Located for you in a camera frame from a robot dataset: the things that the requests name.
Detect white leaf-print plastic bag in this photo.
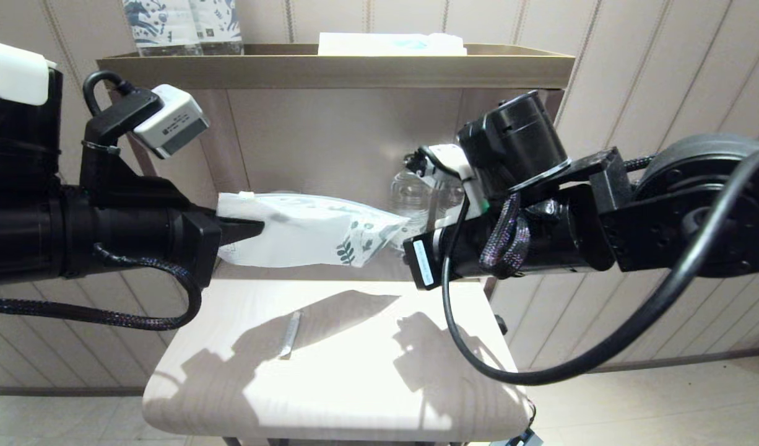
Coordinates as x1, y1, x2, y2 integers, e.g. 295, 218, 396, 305
217, 191, 411, 268

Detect smooth black camera cable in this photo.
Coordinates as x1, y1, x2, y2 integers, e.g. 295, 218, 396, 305
443, 142, 759, 386

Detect large blue-print water bottle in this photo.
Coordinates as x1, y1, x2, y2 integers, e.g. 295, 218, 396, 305
189, 0, 244, 55

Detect beige wooden shelf cabinet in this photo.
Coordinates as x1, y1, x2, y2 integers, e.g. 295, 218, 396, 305
107, 87, 566, 444

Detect blue patterned packages on top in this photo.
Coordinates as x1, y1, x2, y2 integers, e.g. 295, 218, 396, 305
122, 0, 202, 56

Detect braided left arm cable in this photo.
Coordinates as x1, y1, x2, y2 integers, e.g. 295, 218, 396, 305
0, 245, 202, 330

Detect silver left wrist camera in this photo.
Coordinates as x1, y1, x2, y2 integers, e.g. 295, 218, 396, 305
82, 71, 210, 211

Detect braided right arm cable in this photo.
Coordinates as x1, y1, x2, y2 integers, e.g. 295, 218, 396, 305
479, 192, 532, 279

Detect white blue flat packet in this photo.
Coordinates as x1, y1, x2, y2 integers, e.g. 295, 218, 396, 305
318, 32, 468, 56

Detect small clear water bottle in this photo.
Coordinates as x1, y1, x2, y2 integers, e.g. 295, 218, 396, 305
389, 170, 431, 236
430, 180, 467, 214

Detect braided arm cable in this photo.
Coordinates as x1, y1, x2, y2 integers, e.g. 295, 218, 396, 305
0, 245, 202, 330
479, 192, 532, 279

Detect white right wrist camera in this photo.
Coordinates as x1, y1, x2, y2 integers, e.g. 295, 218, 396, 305
404, 144, 488, 227

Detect black blue connector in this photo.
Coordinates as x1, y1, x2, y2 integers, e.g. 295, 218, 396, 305
491, 427, 544, 446

